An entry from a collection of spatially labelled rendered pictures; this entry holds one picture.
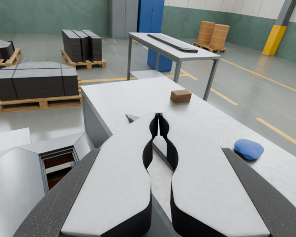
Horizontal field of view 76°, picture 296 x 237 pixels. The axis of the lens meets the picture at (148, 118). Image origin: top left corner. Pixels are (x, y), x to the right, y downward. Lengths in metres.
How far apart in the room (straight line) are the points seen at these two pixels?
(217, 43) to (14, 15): 7.13
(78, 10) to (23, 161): 7.76
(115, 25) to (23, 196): 7.61
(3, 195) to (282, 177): 0.98
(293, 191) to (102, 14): 8.36
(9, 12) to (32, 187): 7.89
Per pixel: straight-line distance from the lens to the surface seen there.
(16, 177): 0.95
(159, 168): 0.65
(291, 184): 0.82
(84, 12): 8.52
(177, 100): 1.04
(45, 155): 1.03
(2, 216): 0.86
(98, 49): 4.75
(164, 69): 4.88
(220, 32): 7.98
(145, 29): 8.59
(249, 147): 0.83
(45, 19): 8.47
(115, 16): 8.11
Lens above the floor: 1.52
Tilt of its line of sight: 32 degrees down
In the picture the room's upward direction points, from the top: 7 degrees clockwise
